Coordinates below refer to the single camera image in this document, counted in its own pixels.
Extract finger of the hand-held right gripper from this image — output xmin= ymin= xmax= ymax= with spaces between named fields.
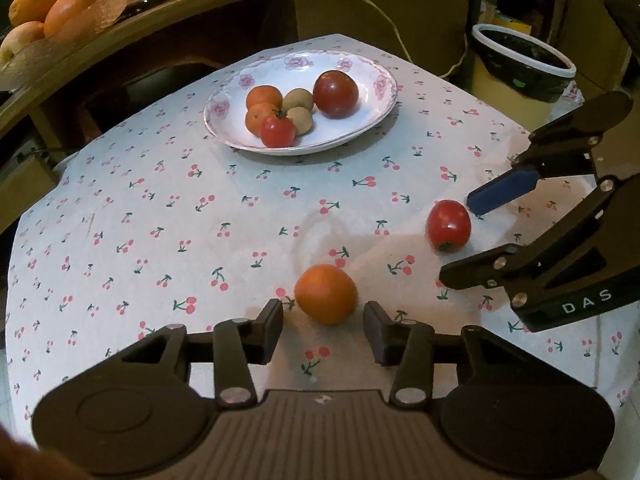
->
xmin=467 ymin=91 xmax=635 ymax=216
xmin=440 ymin=176 xmax=622 ymax=297

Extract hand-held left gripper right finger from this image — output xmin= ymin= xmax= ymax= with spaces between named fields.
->
xmin=363 ymin=301 xmax=551 ymax=407

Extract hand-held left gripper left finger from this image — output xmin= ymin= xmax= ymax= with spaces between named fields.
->
xmin=107 ymin=299 xmax=285 ymax=407

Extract small red tomato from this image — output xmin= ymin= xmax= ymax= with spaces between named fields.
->
xmin=260 ymin=110 xmax=297 ymax=149
xmin=426 ymin=199 xmax=472 ymax=253

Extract large orange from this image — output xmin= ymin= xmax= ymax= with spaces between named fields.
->
xmin=294 ymin=264 xmax=359 ymax=326

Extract white floral plate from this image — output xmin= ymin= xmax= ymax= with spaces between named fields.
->
xmin=203 ymin=50 xmax=399 ymax=156

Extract large dark red tomato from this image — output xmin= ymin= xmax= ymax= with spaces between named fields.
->
xmin=313 ymin=70 xmax=360 ymax=120

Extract small brown round fruit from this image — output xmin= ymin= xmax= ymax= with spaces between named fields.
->
xmin=282 ymin=88 xmax=315 ymax=113
xmin=286 ymin=106 xmax=314 ymax=136

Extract small mandarin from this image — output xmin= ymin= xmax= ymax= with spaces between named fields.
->
xmin=246 ymin=85 xmax=284 ymax=111
xmin=244 ymin=103 xmax=281 ymax=137

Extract yellow trash bin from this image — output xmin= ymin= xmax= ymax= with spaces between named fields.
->
xmin=471 ymin=23 xmax=577 ymax=106

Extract black bin liner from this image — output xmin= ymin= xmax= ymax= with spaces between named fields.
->
xmin=475 ymin=27 xmax=576 ymax=103

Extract cherry print tablecloth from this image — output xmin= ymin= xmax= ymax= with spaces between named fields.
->
xmin=5 ymin=34 xmax=640 ymax=441

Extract orange in glass bowl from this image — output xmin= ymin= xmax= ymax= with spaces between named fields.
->
xmin=8 ymin=0 xmax=64 ymax=28
xmin=43 ymin=0 xmax=103 ymax=38

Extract yellow apple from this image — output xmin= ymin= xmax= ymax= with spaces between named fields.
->
xmin=0 ymin=21 xmax=47 ymax=63

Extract yellow cable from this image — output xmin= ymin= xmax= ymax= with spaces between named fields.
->
xmin=332 ymin=0 xmax=468 ymax=80

